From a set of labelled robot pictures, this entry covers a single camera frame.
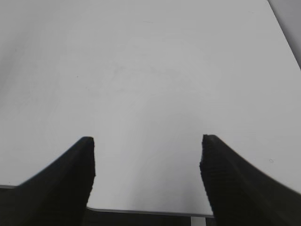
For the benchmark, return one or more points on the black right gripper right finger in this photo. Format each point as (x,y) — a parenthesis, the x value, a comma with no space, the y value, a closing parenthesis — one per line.
(240,194)

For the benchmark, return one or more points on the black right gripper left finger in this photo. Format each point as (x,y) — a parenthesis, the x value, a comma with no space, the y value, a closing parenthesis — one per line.
(56,196)

